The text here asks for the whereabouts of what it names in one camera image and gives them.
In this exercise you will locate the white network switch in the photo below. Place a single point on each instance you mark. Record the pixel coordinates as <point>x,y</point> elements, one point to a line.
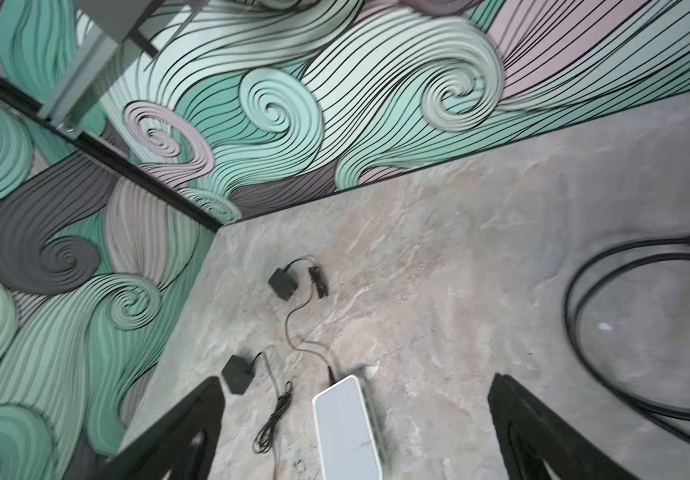
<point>349,444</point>

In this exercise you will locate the black power adapter with cable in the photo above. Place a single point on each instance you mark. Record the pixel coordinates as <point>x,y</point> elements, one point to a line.
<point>239,374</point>

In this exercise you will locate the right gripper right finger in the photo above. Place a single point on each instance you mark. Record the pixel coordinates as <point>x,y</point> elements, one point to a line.
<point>536,443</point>

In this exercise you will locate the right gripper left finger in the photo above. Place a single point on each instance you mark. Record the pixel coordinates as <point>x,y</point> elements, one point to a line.
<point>181,444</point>

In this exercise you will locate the aluminium wall rail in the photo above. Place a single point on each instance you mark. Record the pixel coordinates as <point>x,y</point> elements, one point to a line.
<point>114,22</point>

